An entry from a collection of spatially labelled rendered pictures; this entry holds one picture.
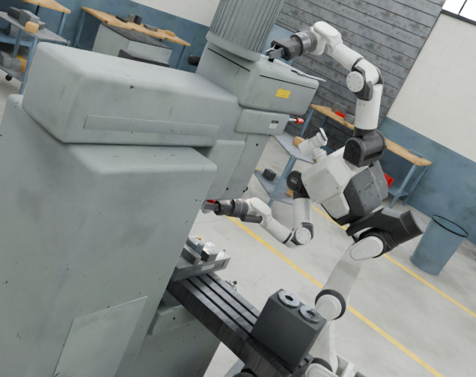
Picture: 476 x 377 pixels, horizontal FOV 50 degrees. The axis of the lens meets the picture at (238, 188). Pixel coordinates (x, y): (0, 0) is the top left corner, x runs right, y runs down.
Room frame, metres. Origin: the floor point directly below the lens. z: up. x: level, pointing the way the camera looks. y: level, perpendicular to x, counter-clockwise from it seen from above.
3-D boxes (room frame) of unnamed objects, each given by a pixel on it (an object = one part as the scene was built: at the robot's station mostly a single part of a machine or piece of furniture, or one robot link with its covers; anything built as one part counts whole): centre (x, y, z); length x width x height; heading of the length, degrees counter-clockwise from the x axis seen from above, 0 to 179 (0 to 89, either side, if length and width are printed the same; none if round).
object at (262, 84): (1.99, 0.10, 1.81); 0.47 x 0.26 x 0.16; 149
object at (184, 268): (2.02, 0.05, 0.98); 0.35 x 0.15 x 0.11; 147
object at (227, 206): (2.06, 0.02, 1.24); 0.13 x 0.12 x 0.10; 38
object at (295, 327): (1.73, -0.40, 1.03); 0.22 x 0.12 x 0.20; 67
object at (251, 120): (1.97, 0.11, 1.68); 0.34 x 0.24 x 0.10; 149
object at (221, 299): (1.97, 0.03, 0.89); 1.24 x 0.23 x 0.08; 59
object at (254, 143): (2.00, 0.09, 1.47); 0.21 x 0.19 x 0.32; 59
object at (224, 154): (1.84, 0.19, 1.47); 0.24 x 0.19 x 0.26; 59
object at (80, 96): (1.58, 0.34, 1.66); 0.80 x 0.23 x 0.20; 149
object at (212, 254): (2.04, 0.04, 1.02); 0.15 x 0.06 x 0.04; 57
